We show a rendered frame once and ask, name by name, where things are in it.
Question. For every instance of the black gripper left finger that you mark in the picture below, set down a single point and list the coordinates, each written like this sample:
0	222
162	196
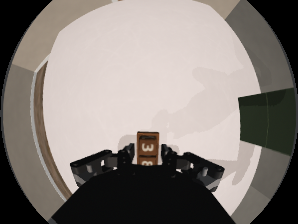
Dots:
85	168

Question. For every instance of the brown wooden tray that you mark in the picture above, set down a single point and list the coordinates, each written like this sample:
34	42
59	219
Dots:
139	133

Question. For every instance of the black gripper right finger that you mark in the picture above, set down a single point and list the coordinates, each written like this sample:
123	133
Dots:
208	172

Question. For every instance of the brown calendar cube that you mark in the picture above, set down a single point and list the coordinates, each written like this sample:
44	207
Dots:
147	159
147	145

